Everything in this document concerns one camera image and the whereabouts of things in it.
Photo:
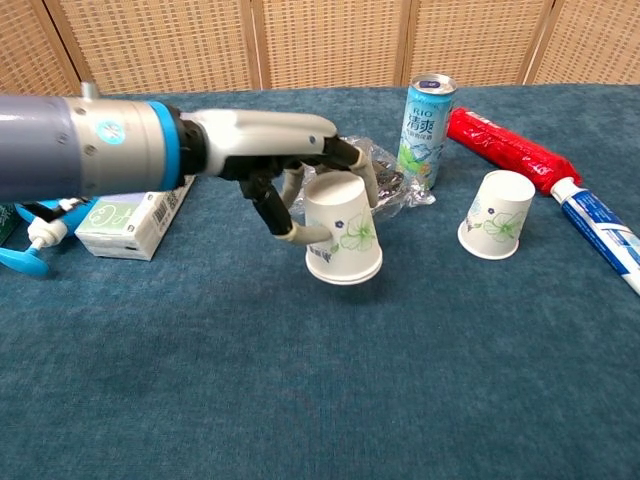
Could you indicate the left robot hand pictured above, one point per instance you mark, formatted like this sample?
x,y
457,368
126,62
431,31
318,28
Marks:
x,y
260,135

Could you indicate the white floral paper cup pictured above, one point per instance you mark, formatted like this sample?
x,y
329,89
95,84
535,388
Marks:
x,y
340,225
495,215

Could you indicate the wicker folding screen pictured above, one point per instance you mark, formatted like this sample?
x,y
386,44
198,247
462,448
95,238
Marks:
x,y
320,45

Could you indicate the clear plastic bag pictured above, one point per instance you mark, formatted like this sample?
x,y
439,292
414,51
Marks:
x,y
400,192

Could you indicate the pastel tissue pack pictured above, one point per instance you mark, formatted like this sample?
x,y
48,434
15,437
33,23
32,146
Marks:
x,y
125,225

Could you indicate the light blue drink can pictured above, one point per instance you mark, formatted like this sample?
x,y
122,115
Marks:
x,y
422,135

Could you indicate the red plastic wrapped roll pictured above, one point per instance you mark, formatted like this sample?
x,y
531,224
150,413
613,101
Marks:
x,y
505,145

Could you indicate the blue table cloth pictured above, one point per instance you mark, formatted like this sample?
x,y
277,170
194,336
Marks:
x,y
320,375

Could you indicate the blue pump detergent bottle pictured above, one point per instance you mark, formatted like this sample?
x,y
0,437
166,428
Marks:
x,y
27,261

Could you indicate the green tea bag box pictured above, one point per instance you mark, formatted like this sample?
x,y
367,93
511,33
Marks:
x,y
6,222

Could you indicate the blue white toothpaste tube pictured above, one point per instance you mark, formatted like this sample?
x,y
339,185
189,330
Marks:
x,y
600,220

